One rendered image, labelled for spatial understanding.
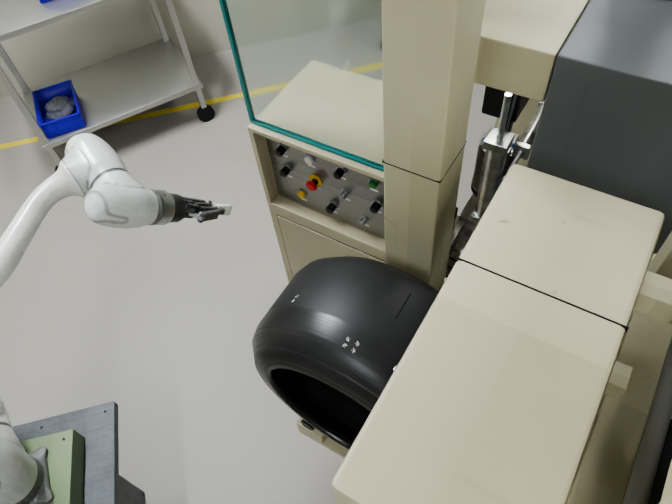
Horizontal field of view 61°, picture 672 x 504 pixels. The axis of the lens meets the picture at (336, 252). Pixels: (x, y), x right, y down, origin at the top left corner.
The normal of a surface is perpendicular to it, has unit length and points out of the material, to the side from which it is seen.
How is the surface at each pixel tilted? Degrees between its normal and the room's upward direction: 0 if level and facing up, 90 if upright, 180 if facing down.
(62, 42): 90
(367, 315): 3
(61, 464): 2
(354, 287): 11
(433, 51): 90
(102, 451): 0
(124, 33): 90
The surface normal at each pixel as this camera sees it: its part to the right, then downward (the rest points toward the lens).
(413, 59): -0.51, 0.72
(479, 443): -0.07, -0.59
